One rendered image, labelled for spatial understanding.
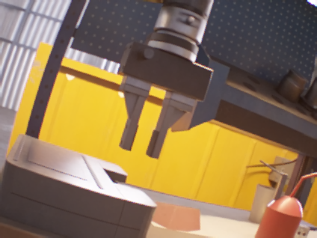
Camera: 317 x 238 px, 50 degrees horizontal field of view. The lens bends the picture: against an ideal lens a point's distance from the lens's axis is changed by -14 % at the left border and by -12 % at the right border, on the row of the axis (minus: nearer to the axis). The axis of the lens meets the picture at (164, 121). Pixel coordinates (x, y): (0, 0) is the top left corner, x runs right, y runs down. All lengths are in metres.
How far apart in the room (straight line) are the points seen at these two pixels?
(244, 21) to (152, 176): 0.87
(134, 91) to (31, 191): 0.22
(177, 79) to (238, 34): 0.52
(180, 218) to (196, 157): 1.09
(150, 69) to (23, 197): 0.26
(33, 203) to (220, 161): 1.44
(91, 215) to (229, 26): 0.73
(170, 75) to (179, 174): 1.20
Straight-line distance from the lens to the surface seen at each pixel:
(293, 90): 1.01
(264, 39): 1.10
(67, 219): 0.45
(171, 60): 0.55
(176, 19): 0.56
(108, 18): 0.93
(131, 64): 0.54
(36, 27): 12.13
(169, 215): 0.66
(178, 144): 1.69
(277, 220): 0.72
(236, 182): 1.89
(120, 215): 0.45
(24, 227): 0.44
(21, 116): 1.50
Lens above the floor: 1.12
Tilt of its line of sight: level
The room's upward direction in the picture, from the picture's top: 18 degrees clockwise
